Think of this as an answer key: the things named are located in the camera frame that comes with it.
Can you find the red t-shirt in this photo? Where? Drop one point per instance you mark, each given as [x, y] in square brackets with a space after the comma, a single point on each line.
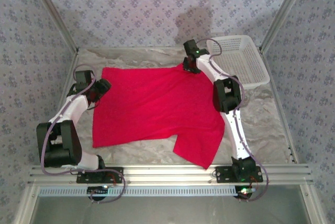
[157, 103]

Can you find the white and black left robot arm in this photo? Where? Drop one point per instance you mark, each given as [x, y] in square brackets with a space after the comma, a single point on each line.
[70, 109]

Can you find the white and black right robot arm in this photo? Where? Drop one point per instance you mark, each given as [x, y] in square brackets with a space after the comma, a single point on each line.
[235, 135]

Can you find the white perforated plastic basket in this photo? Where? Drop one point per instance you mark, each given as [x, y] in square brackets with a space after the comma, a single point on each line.
[243, 61]

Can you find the small black controller board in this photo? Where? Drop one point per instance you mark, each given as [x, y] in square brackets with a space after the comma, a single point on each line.
[246, 194]
[98, 192]

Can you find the grey metal lower panel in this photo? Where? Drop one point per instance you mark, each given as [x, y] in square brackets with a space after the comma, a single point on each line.
[170, 211]

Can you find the aluminium frame post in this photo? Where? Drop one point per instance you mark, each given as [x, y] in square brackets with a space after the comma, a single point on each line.
[281, 12]
[56, 14]

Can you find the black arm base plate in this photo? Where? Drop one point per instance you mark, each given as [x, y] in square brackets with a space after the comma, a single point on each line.
[225, 175]
[83, 178]

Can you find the aluminium frame leg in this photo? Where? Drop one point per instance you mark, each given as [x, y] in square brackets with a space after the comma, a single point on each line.
[312, 205]
[24, 205]

